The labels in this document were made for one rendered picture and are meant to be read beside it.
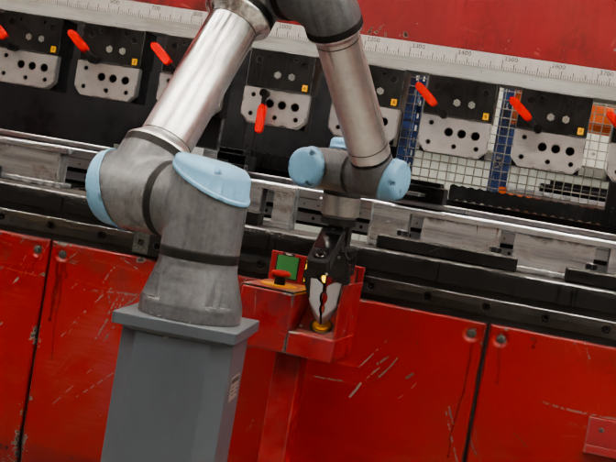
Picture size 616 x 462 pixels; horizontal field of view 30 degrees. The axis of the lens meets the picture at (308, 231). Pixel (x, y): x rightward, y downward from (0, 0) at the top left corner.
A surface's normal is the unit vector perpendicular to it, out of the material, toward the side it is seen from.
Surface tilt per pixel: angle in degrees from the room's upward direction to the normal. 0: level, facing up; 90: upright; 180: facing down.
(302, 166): 95
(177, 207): 90
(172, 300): 72
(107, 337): 90
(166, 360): 90
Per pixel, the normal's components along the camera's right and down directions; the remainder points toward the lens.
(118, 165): -0.39, -0.53
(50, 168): -0.20, 0.02
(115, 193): -0.55, 0.04
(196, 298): 0.23, -0.22
